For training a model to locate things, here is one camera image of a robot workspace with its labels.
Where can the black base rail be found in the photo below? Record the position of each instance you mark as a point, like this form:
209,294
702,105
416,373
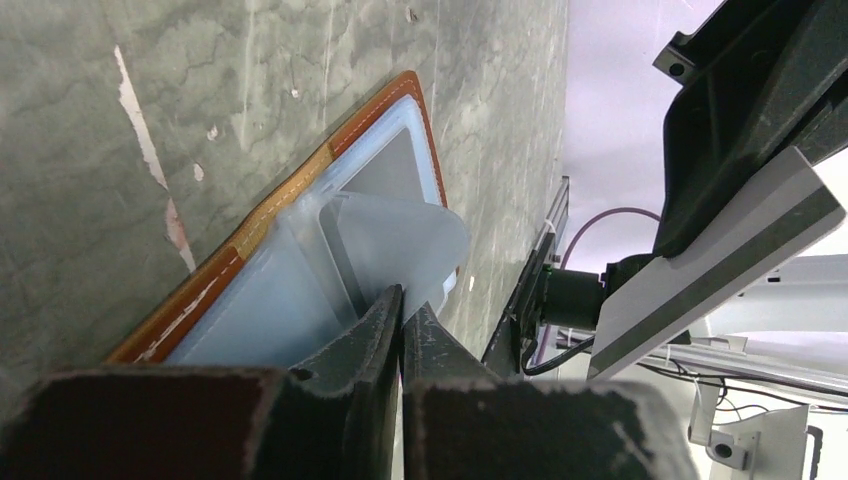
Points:
519,322

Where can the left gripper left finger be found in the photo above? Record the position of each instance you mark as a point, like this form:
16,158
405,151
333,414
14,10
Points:
329,417

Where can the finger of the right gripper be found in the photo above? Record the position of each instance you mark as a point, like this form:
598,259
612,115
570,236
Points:
756,78

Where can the white VIP credit card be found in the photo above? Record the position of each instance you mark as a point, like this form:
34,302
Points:
781,211

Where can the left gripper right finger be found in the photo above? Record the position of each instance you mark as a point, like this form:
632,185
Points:
462,421

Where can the brown leather card holder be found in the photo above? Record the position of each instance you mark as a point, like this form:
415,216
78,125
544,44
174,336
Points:
367,210

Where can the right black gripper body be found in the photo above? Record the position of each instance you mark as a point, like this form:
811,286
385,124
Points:
573,299

